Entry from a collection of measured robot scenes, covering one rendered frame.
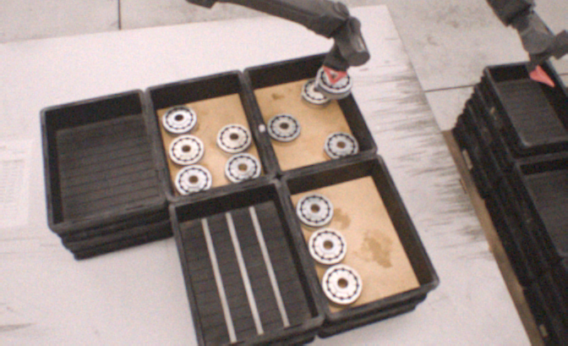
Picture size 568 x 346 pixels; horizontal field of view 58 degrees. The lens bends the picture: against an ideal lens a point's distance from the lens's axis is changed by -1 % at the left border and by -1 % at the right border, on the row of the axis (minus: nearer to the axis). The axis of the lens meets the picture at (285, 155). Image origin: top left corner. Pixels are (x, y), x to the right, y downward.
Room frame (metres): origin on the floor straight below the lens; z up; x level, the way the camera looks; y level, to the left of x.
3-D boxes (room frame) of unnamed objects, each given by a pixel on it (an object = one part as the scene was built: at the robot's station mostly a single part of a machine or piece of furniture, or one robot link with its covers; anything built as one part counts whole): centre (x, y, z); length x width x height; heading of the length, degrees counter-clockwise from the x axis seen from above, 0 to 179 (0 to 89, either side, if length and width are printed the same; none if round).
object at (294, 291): (0.46, 0.08, 0.87); 0.40 x 0.30 x 0.11; 22
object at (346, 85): (0.97, -0.12, 1.04); 0.10 x 0.10 x 0.01
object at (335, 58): (0.97, -0.12, 1.16); 0.10 x 0.07 x 0.07; 161
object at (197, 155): (0.80, 0.29, 0.86); 0.10 x 0.10 x 0.01
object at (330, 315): (0.57, -0.20, 0.92); 0.40 x 0.30 x 0.02; 22
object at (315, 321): (0.46, 0.08, 0.92); 0.40 x 0.30 x 0.02; 22
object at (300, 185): (0.57, -0.20, 0.87); 0.40 x 0.30 x 0.11; 22
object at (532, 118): (1.36, -0.97, 0.37); 0.40 x 0.30 x 0.45; 16
